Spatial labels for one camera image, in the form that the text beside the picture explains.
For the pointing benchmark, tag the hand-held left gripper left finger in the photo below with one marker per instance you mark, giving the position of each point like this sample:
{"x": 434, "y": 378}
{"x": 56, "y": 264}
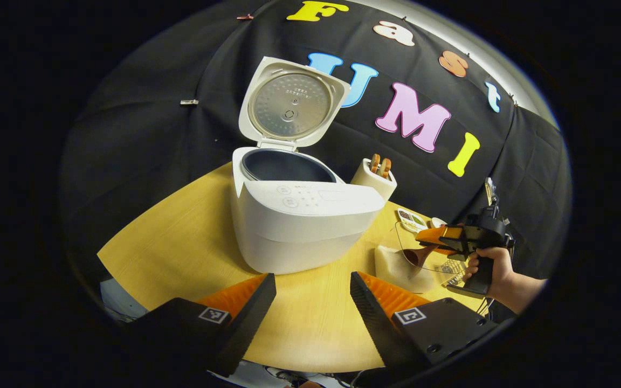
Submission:
{"x": 246, "y": 323}

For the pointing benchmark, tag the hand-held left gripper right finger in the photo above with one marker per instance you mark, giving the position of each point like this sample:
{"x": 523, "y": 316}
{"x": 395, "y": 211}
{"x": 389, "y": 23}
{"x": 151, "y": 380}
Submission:
{"x": 378, "y": 323}

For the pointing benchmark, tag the black backdrop cloth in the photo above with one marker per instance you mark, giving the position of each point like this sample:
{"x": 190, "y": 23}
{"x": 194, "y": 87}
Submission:
{"x": 143, "y": 118}

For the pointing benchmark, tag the white rice cooker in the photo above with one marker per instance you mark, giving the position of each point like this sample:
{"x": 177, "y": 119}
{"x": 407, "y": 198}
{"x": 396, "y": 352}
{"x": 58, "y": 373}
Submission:
{"x": 299, "y": 226}

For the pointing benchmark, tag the clear plastic box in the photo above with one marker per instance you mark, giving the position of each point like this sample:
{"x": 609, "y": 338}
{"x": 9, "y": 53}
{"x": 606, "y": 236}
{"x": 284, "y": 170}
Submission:
{"x": 450, "y": 272}

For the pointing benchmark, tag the brown wooden spoon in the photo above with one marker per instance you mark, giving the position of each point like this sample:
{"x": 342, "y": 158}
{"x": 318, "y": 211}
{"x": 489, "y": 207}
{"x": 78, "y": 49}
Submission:
{"x": 413, "y": 256}

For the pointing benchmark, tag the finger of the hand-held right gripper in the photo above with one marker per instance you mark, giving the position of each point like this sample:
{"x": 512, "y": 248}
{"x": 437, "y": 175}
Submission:
{"x": 445, "y": 250}
{"x": 440, "y": 234}

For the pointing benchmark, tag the toasted bread slice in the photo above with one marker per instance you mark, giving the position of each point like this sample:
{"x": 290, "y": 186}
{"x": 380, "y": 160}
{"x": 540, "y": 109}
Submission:
{"x": 385, "y": 168}
{"x": 375, "y": 163}

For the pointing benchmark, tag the white divided dish of beans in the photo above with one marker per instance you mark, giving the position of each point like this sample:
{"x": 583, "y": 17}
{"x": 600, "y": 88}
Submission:
{"x": 410, "y": 220}

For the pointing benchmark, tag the silver clip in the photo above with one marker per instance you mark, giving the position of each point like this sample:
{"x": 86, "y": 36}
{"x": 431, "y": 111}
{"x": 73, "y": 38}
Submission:
{"x": 189, "y": 102}

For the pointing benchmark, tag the white toaster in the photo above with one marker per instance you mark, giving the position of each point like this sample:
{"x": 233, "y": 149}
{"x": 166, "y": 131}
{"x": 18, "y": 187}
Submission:
{"x": 370, "y": 180}

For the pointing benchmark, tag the round white plate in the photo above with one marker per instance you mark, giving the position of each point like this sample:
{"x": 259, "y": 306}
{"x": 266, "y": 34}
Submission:
{"x": 438, "y": 221}

